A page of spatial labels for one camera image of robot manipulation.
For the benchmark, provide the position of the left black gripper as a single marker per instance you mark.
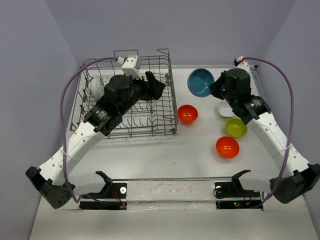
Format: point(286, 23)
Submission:
point(155, 87)

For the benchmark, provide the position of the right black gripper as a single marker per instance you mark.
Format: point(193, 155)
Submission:
point(215, 86)

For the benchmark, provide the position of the blue bowl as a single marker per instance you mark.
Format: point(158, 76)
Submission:
point(199, 82)

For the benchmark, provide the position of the grey wire dish rack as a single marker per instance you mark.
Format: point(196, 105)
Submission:
point(152, 118)

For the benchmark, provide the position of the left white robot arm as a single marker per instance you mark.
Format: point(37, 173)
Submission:
point(50, 179)

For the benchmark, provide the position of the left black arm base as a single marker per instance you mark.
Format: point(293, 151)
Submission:
point(111, 196)

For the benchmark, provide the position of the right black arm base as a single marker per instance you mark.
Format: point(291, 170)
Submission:
point(230, 195)

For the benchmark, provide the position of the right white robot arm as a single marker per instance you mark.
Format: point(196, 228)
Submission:
point(297, 174)

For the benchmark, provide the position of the white square dish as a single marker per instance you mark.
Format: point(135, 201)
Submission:
point(225, 110)

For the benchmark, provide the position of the orange bowl left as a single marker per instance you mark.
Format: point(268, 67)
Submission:
point(187, 114)

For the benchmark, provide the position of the orange bowl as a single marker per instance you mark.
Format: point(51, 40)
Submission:
point(227, 147)
point(187, 114)

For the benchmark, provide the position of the lime green bowl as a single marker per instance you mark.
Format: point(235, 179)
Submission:
point(236, 128)

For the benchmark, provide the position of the orange bowl right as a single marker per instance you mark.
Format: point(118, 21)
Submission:
point(227, 147)

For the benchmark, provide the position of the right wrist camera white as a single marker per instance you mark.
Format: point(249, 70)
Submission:
point(240, 63)

